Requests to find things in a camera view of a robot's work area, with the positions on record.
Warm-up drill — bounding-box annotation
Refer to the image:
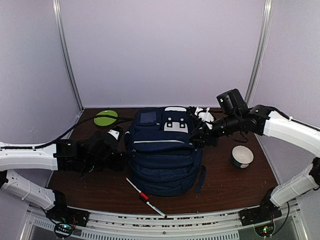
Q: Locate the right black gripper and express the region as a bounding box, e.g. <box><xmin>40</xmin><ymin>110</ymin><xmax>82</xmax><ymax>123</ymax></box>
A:
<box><xmin>188</xmin><ymin>112</ymin><xmax>242</xmax><ymax>148</ymax></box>

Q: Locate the navy blue backpack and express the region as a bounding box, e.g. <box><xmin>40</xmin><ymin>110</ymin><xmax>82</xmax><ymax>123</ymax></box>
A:
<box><xmin>124</xmin><ymin>106</ymin><xmax>207</xmax><ymax>197</ymax></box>

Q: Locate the red capped marker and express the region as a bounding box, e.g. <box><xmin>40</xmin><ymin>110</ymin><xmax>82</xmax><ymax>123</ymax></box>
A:
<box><xmin>125</xmin><ymin>177</ymin><xmax>150</xmax><ymax>201</ymax></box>

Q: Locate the black capped marker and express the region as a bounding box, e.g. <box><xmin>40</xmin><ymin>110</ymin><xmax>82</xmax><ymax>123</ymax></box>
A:
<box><xmin>139</xmin><ymin>195</ymin><xmax>168</xmax><ymax>219</ymax></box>

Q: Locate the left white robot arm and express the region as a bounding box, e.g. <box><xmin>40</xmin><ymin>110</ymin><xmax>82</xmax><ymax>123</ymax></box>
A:
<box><xmin>0</xmin><ymin>127</ymin><xmax>125</xmax><ymax>222</ymax></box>

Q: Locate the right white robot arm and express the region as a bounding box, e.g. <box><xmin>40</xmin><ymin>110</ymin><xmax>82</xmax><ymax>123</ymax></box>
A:
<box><xmin>187</xmin><ymin>88</ymin><xmax>320</xmax><ymax>221</ymax></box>

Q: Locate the green plate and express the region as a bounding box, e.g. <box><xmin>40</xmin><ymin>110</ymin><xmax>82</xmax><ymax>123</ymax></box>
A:
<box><xmin>93</xmin><ymin>110</ymin><xmax>118</xmax><ymax>127</ymax></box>

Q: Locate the white teal bowl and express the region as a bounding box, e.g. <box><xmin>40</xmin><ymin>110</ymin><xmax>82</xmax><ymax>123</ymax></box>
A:
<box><xmin>230</xmin><ymin>145</ymin><xmax>254</xmax><ymax>169</ymax></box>

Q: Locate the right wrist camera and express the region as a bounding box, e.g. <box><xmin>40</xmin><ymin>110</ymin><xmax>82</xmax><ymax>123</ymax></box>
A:
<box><xmin>186</xmin><ymin>106</ymin><xmax>216</xmax><ymax>130</ymax></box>

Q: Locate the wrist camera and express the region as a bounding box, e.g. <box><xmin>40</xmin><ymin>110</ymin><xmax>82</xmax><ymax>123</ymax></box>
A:
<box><xmin>186</xmin><ymin>106</ymin><xmax>216</xmax><ymax>130</ymax></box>
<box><xmin>107</xmin><ymin>125</ymin><xmax>124</xmax><ymax>142</ymax></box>

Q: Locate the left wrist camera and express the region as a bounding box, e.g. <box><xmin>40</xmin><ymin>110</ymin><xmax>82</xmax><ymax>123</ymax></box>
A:
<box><xmin>107</xmin><ymin>125</ymin><xmax>124</xmax><ymax>142</ymax></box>

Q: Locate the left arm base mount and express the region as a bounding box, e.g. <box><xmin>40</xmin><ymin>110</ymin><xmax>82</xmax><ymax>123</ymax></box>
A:
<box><xmin>44</xmin><ymin>207</ymin><xmax>90</xmax><ymax>239</ymax></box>

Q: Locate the aluminium front rail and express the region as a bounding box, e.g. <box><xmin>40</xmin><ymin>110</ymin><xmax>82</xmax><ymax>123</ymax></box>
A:
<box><xmin>21</xmin><ymin>203</ymin><xmax>305</xmax><ymax>240</ymax></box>

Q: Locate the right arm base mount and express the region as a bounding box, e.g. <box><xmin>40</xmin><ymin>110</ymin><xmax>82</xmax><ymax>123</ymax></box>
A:
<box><xmin>238</xmin><ymin>206</ymin><xmax>282</xmax><ymax>238</ymax></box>

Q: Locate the right aluminium frame post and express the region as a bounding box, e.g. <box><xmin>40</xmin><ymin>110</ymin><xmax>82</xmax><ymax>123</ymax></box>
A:
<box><xmin>245</xmin><ymin>0</ymin><xmax>274</xmax><ymax>106</ymax></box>

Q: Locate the aluminium frame post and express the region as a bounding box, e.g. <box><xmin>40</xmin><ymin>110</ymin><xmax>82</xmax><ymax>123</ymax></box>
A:
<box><xmin>51</xmin><ymin>0</ymin><xmax>84</xmax><ymax>112</ymax></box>
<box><xmin>245</xmin><ymin>0</ymin><xmax>274</xmax><ymax>106</ymax></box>

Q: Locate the left aluminium frame post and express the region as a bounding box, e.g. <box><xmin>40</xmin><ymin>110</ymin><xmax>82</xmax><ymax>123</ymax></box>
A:
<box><xmin>51</xmin><ymin>0</ymin><xmax>84</xmax><ymax>112</ymax></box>

